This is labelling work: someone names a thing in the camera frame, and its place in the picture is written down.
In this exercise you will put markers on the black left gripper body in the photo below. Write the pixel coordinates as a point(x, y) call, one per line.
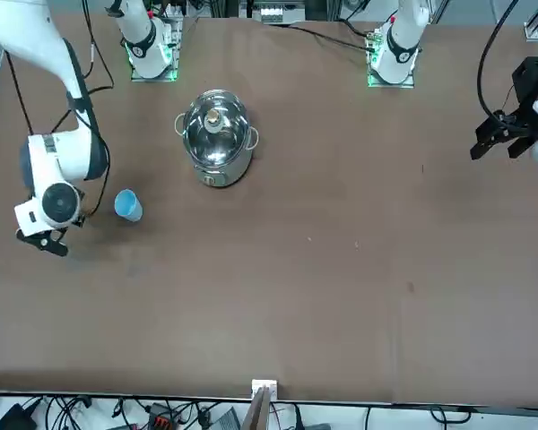
point(529, 80)

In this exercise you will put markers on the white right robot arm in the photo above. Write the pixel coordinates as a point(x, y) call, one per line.
point(49, 157)

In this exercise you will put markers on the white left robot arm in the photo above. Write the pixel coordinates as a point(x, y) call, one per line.
point(401, 49)

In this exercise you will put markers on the blue plastic cup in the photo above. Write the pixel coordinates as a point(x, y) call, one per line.
point(127, 206)

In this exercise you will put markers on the big black power brick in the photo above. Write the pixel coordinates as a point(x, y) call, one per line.
point(13, 418)

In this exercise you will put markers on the steel electric cooking pot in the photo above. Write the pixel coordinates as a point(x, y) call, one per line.
point(224, 177)

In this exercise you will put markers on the glass pot lid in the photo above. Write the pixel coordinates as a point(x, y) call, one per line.
point(215, 143)

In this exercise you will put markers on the orange and black connector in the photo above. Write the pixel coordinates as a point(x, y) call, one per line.
point(161, 421)

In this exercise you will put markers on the white power strip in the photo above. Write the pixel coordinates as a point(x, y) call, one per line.
point(271, 13)

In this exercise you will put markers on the aluminium frame post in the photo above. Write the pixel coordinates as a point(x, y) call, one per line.
point(260, 412)

